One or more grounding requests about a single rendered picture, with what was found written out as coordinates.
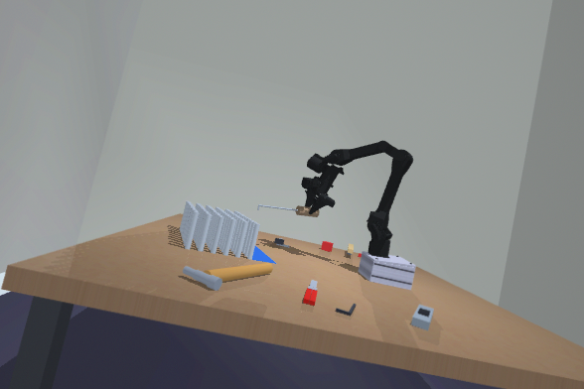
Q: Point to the hammer with wooden handle and grey head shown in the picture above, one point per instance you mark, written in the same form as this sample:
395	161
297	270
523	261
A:
214	278

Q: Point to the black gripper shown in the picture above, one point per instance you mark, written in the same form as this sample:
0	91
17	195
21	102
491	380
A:
319	198

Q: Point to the blue flat strip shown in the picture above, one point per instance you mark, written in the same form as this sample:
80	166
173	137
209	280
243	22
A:
258	255

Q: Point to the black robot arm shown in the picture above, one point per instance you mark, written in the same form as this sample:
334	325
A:
377	222

